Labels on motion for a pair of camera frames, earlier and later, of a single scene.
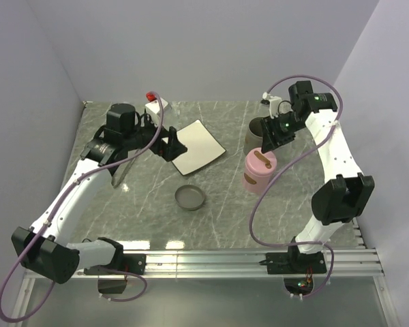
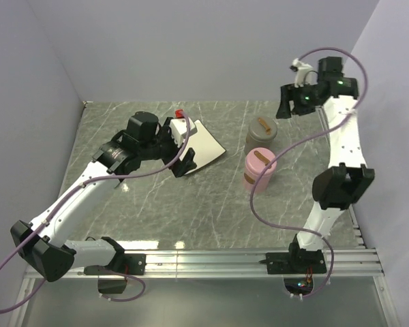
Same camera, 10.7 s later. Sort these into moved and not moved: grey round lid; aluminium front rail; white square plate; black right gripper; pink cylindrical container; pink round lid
Moved: grey round lid; black right gripper
Not moved: white square plate; pink cylindrical container; pink round lid; aluminium front rail
